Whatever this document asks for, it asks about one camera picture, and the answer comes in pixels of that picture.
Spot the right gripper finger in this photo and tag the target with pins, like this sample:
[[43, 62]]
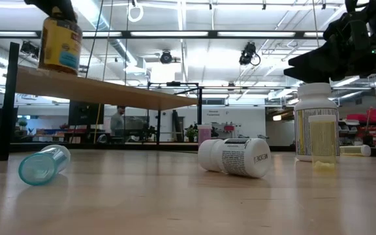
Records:
[[305, 78], [322, 60]]

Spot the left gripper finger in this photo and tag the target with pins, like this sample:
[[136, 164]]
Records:
[[51, 6]]

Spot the large white labelled bottle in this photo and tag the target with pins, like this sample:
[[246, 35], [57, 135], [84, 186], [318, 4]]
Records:
[[315, 98]]

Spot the brown bottle yellow cap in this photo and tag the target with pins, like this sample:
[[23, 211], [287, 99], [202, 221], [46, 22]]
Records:
[[60, 49]]

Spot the yellow vial white cap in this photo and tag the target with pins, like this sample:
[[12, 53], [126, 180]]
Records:
[[356, 150], [322, 140]]

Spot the small white medicine bottle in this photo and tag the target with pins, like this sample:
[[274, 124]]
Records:
[[237, 158]]

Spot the pink vial white cap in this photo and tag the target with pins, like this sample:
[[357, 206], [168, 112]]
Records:
[[204, 134]]

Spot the teal transparent vial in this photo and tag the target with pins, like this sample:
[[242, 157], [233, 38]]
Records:
[[44, 166]]

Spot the red white background shelf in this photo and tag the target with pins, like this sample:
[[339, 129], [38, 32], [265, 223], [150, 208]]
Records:
[[228, 128]]

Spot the black overhead light beam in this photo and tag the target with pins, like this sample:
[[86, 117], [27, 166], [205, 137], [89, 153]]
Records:
[[126, 34]]

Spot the black background monitor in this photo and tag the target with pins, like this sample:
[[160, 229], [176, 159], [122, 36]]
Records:
[[85, 112]]

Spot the small green potted plant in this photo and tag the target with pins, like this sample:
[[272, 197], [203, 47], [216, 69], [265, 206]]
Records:
[[22, 124]]

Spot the black round ceiling device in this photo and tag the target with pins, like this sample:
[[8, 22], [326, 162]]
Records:
[[166, 57]]

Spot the person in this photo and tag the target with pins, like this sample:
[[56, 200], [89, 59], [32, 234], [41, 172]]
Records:
[[117, 122]]

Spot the black overhead camera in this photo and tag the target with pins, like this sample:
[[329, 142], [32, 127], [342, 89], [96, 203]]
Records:
[[248, 52]]

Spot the white wall sign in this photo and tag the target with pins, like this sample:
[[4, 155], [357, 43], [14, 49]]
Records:
[[217, 113]]

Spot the wooden shelf black frame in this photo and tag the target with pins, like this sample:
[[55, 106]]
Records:
[[93, 93]]

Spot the black aluminium table frame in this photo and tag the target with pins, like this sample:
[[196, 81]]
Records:
[[109, 147]]

